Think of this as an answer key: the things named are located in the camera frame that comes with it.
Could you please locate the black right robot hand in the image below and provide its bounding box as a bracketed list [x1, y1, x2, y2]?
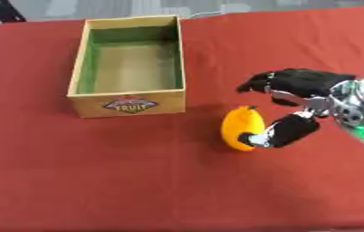
[234, 68, 359, 149]

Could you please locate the tan cardboard box green inside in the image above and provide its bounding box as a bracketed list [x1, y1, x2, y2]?
[64, 14, 187, 119]

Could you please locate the orange toy fruit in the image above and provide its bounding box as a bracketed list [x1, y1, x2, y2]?
[220, 104, 268, 152]

